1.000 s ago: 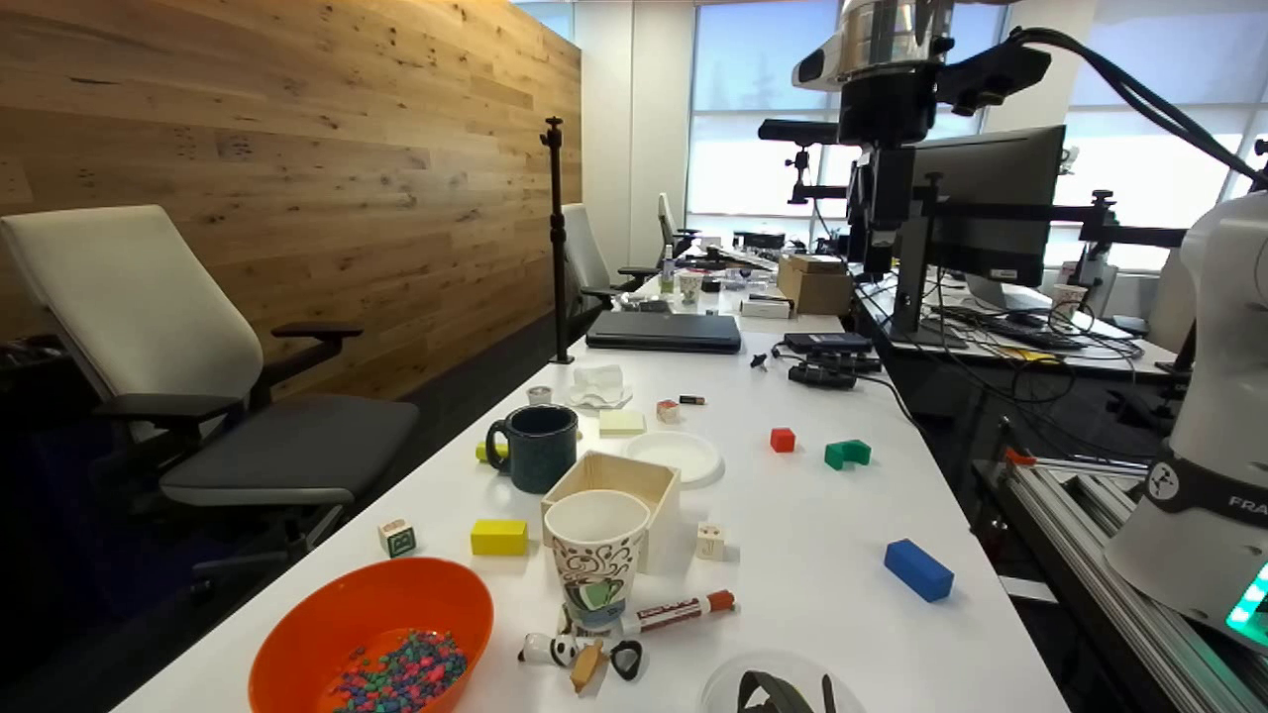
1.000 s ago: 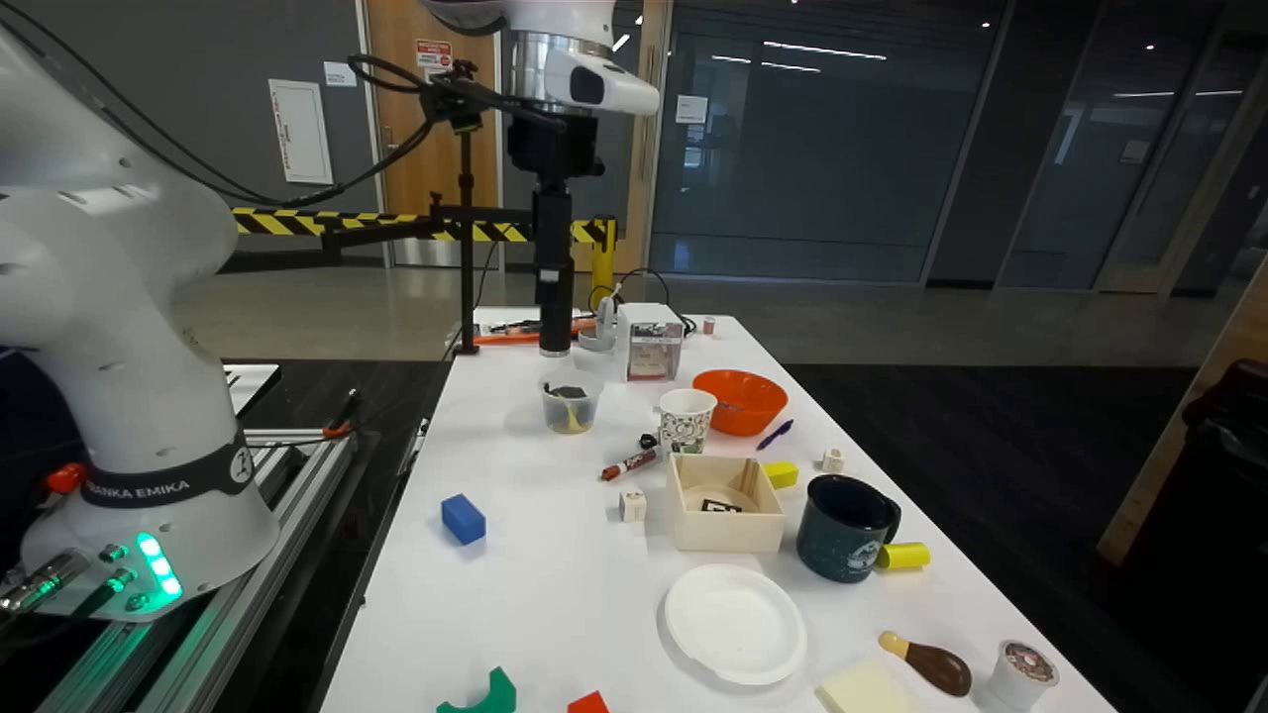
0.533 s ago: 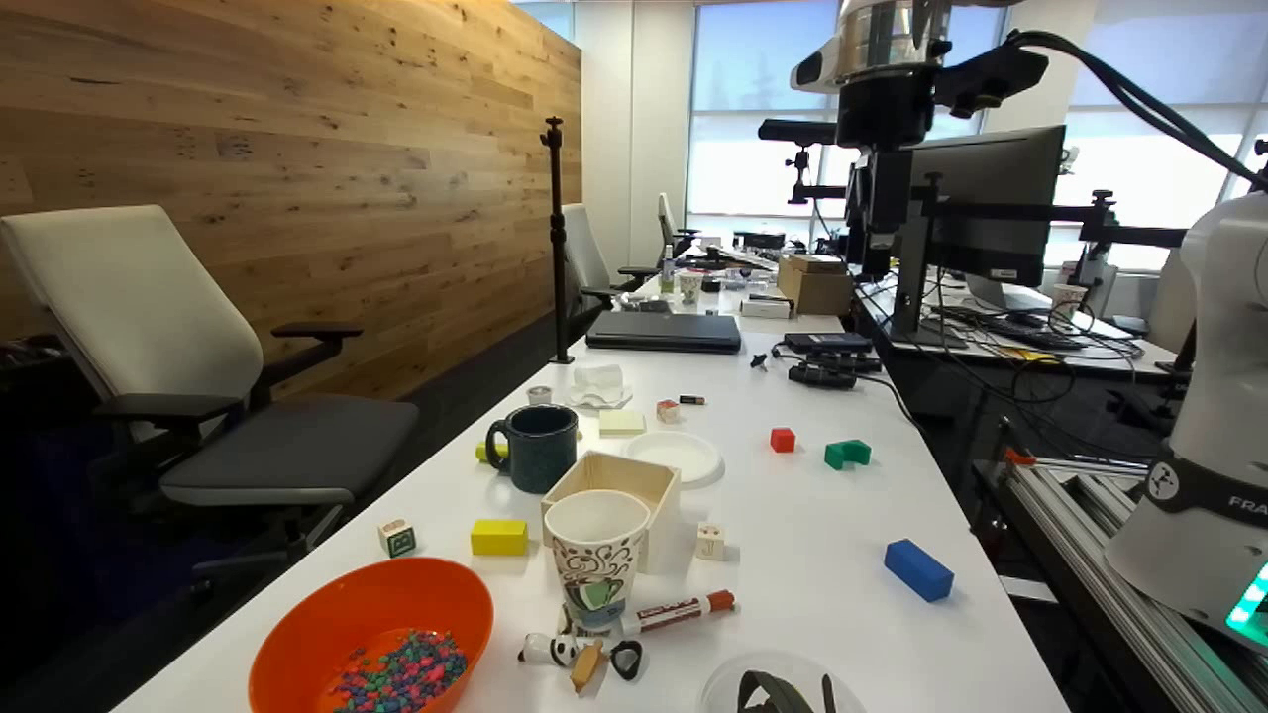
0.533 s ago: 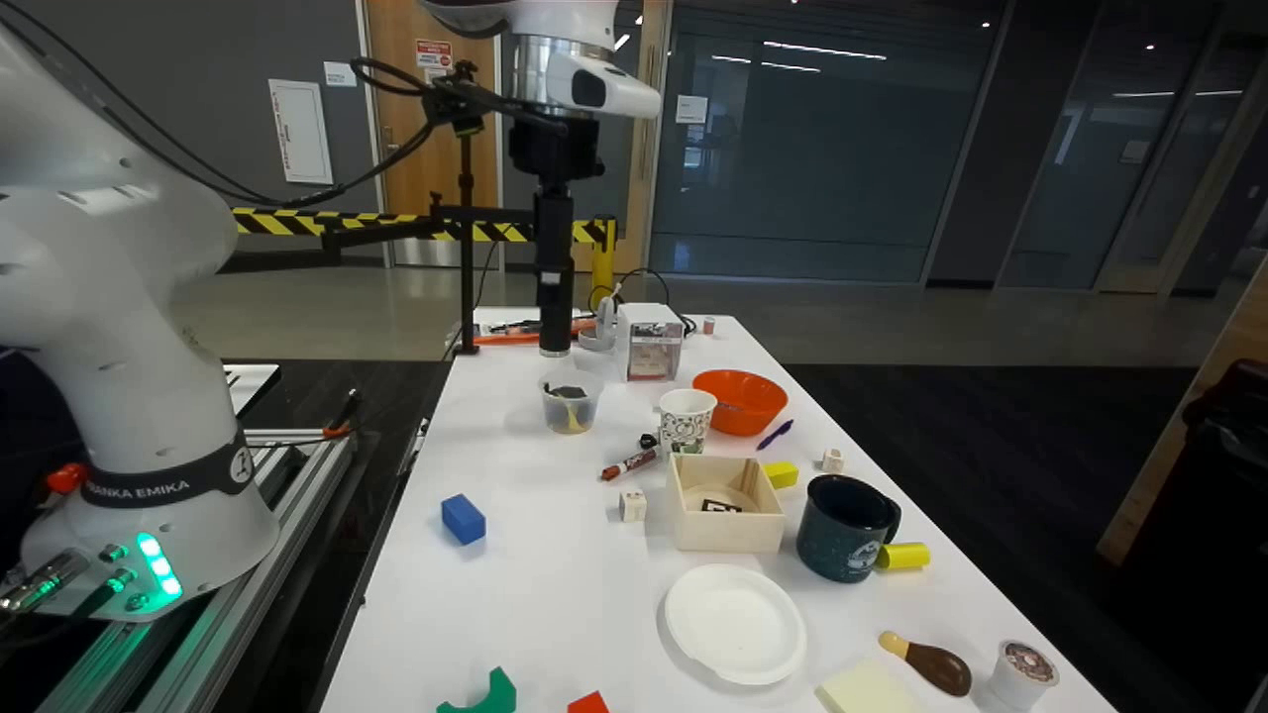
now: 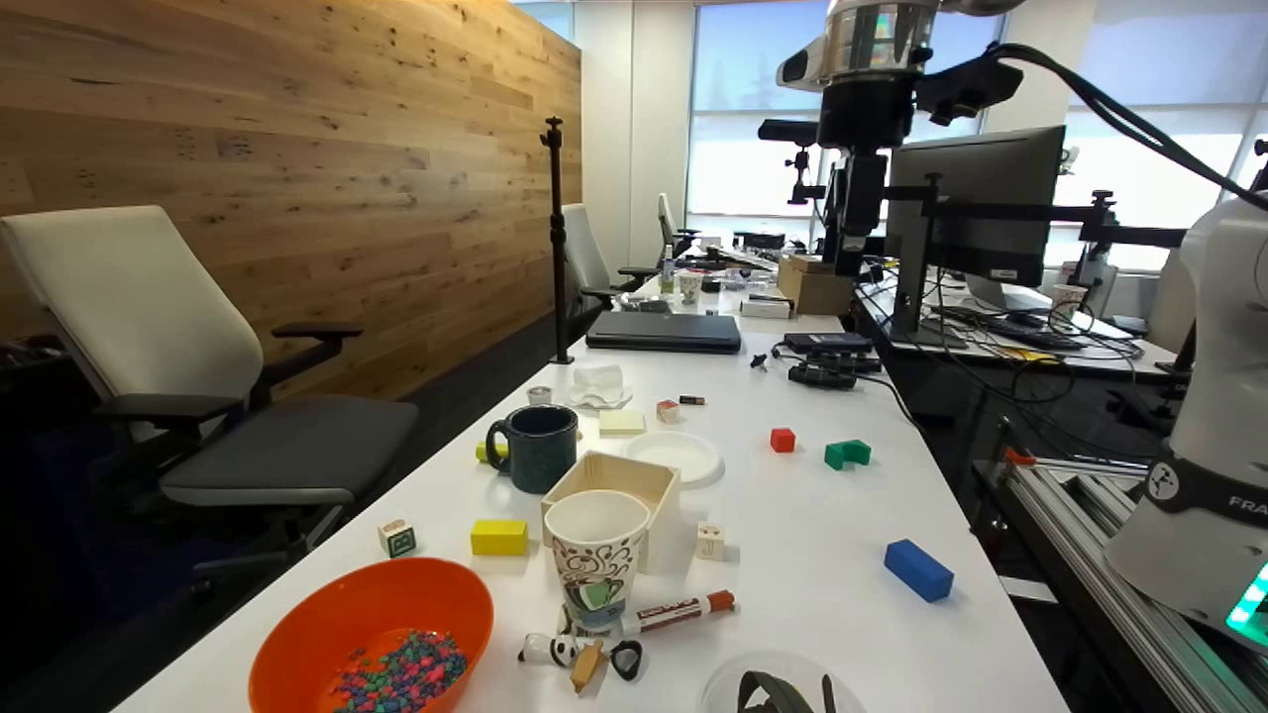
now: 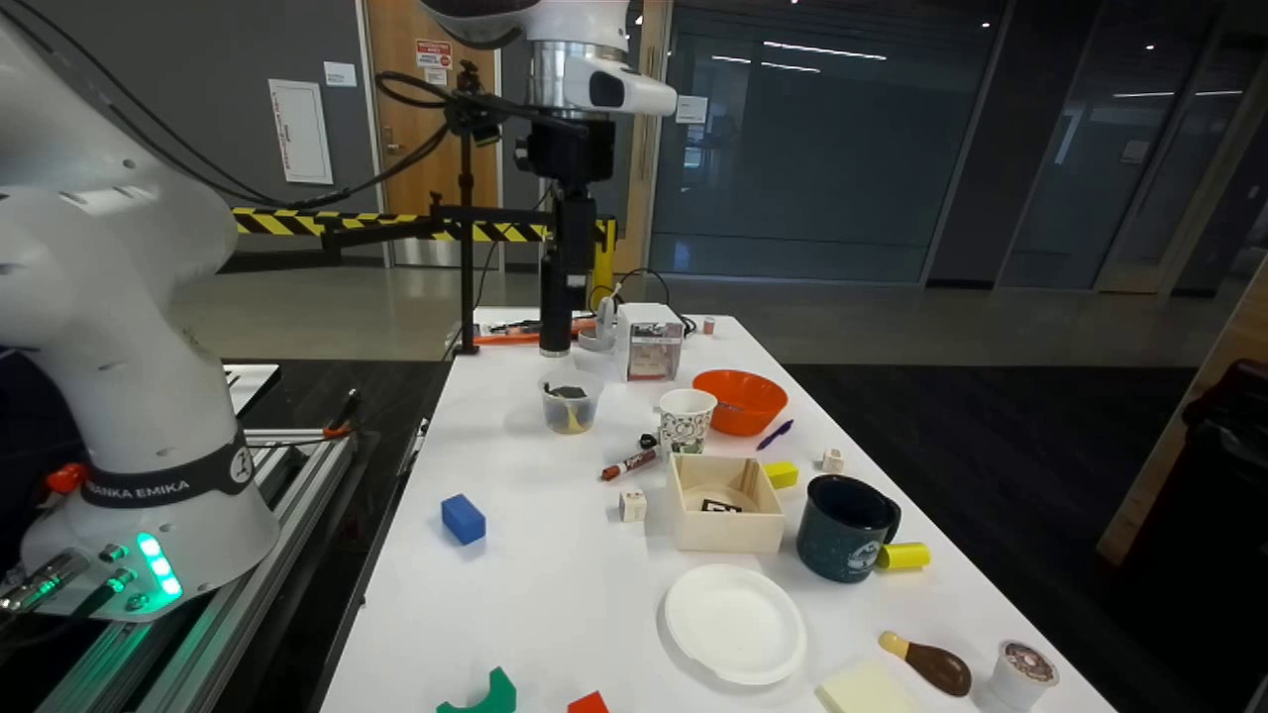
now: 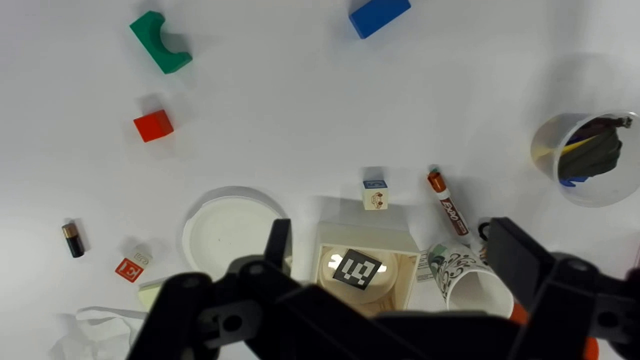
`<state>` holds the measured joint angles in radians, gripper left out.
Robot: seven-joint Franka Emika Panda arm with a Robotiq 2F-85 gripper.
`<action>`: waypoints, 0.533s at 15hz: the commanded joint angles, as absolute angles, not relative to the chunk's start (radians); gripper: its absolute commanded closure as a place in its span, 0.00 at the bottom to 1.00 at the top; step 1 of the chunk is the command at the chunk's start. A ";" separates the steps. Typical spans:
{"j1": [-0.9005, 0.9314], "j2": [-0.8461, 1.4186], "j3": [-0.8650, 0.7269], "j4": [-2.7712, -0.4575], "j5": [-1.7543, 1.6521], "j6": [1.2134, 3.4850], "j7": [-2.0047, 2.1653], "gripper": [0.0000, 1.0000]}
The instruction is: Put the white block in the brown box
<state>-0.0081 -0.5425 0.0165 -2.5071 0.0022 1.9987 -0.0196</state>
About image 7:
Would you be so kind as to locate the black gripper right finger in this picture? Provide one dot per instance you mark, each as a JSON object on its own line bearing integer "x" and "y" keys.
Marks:
{"x": 572, "y": 306}

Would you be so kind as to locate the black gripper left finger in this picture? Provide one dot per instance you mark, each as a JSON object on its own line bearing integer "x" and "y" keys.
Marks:
{"x": 201, "y": 321}

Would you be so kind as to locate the white picture toy block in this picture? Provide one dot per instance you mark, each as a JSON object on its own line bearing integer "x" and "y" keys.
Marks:
{"x": 375, "y": 199}

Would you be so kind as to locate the light brown wooden box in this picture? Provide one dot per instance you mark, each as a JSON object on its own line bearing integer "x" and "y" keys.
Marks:
{"x": 360, "y": 230}

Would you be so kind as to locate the red cube block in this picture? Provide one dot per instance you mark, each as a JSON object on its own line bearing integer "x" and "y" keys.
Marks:
{"x": 152, "y": 126}

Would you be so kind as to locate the green arch block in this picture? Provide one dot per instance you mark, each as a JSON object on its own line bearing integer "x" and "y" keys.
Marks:
{"x": 157, "y": 46}

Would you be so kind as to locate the blue rectangular block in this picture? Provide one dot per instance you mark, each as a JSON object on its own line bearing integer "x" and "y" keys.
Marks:
{"x": 377, "y": 17}

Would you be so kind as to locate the pale yellow sticky notes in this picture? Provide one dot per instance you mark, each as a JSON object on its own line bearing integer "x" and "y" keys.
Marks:
{"x": 150, "y": 292}

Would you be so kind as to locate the small red tile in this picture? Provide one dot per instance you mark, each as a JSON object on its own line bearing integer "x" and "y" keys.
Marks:
{"x": 129, "y": 269}

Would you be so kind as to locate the white round plate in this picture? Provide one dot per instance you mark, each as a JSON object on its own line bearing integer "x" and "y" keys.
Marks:
{"x": 226, "y": 230}

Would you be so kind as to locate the crumpled clear plastic wrap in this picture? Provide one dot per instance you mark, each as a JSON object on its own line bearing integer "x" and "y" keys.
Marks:
{"x": 92, "y": 332}

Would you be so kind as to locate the patterned paper cup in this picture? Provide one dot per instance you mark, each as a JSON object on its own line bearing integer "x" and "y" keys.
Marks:
{"x": 467, "y": 282}

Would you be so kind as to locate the black copper battery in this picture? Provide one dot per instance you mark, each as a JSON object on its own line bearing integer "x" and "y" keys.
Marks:
{"x": 72, "y": 241}

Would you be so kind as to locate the red capped marker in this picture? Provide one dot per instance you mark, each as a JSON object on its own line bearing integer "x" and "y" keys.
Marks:
{"x": 450, "y": 203}

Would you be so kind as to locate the black white tag disc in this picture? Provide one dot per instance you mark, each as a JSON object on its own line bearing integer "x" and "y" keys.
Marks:
{"x": 358, "y": 269}

